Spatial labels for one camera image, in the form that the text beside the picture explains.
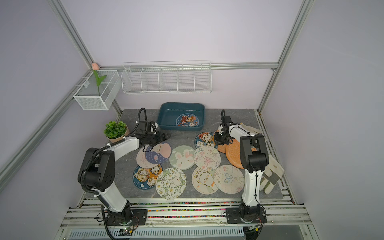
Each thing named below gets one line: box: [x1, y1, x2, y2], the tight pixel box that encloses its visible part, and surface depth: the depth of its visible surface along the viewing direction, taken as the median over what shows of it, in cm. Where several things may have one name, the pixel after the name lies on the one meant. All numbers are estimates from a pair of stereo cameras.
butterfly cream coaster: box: [213, 164, 246, 195], surface depth 88 cm
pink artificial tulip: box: [92, 62, 107, 97], surface depth 93 cm
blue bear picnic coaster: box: [175, 113, 200, 127], surface depth 117 cm
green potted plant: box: [103, 121, 130, 143], surface depth 93 cm
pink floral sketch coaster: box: [193, 145, 222, 172], surface depth 96 cm
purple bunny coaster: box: [145, 142, 172, 164], surface depth 98 cm
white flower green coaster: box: [155, 167, 187, 200], surface depth 86 cm
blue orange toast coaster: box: [132, 164, 164, 190], surface depth 89 cm
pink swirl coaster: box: [136, 144, 159, 169], surface depth 95 cm
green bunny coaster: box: [169, 145, 195, 171], surface depth 96 cm
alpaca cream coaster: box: [191, 167, 219, 195], surface depth 87 cm
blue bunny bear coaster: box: [194, 131, 218, 149], surface depth 105 cm
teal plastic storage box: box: [157, 102, 206, 131], surface depth 118 cm
